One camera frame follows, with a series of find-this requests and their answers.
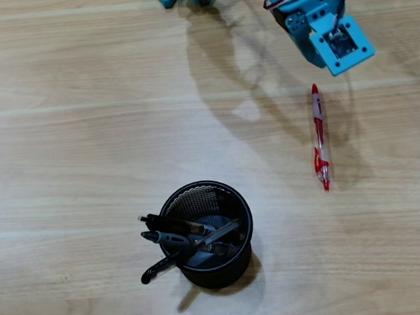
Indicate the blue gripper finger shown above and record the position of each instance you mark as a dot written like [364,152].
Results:
[307,45]

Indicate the red clear pen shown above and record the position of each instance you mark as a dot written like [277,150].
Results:
[319,128]

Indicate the black retractable gel pen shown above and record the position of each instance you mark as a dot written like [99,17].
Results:
[164,221]

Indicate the clear pen with black cap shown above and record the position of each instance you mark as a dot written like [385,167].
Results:
[158,272]

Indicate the black mesh pen holder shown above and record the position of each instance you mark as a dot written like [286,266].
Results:
[214,276]

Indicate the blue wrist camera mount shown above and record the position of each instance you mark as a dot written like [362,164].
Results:
[362,55]

